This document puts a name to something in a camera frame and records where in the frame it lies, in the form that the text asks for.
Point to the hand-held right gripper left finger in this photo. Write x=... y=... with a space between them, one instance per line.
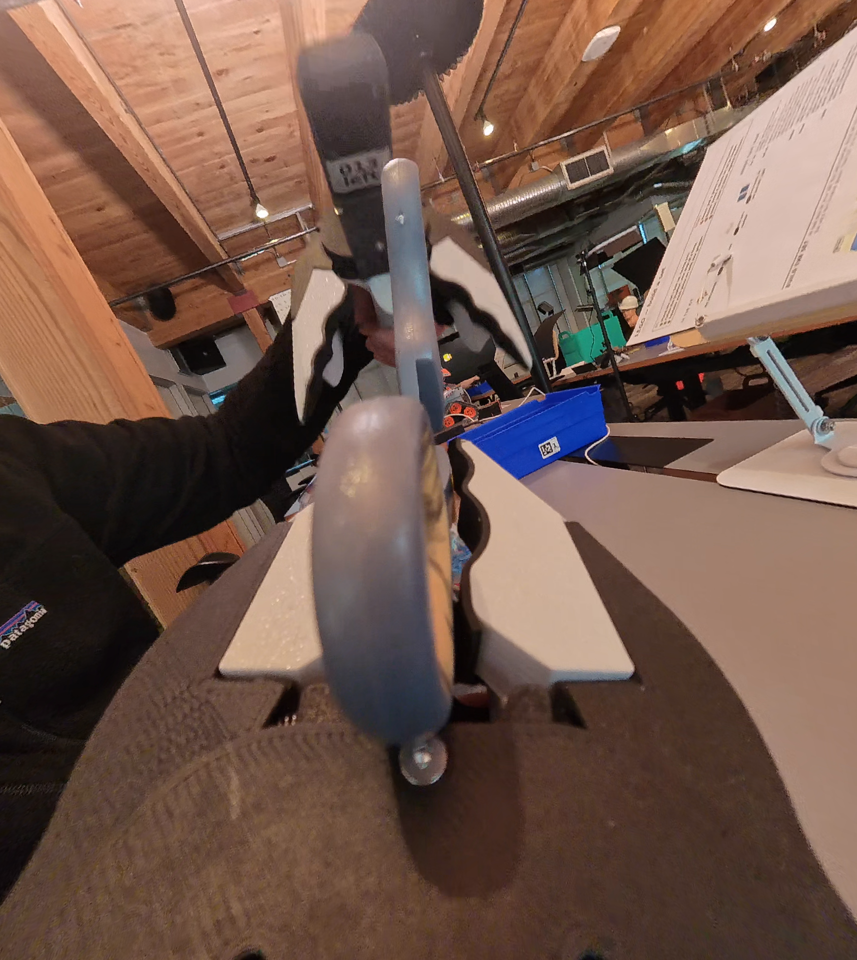
x=279 y=615

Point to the blue labelled storage bin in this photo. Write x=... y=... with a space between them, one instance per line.
x=541 y=432

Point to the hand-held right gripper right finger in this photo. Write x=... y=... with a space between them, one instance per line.
x=541 y=600

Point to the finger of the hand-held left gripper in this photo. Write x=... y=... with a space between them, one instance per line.
x=316 y=338
x=474 y=293

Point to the toy robot orange wheels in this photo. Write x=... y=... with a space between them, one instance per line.
x=469 y=405

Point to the white ceiling vent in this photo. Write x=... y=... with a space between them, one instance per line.
x=588 y=165

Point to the printed instruction sheet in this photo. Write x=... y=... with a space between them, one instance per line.
x=804 y=165

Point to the person's left forearm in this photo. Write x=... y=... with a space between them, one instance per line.
x=144 y=465

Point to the silver air duct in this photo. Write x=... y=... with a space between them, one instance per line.
x=594 y=173

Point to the person's left hand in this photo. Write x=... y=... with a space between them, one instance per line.
x=382 y=345

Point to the green storage bin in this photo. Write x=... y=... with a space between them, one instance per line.
x=591 y=342

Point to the person's black clothing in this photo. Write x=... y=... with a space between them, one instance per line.
x=24 y=690

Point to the black vertical pole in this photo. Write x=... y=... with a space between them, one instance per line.
x=466 y=165

